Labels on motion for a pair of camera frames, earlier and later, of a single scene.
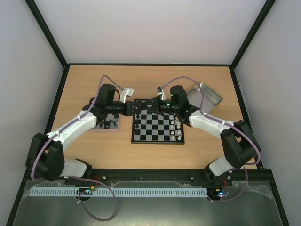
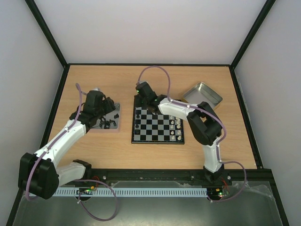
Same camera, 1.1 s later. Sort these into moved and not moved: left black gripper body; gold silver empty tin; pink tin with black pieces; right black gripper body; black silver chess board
Moved: left black gripper body; right black gripper body
Not moved: pink tin with black pieces; black silver chess board; gold silver empty tin
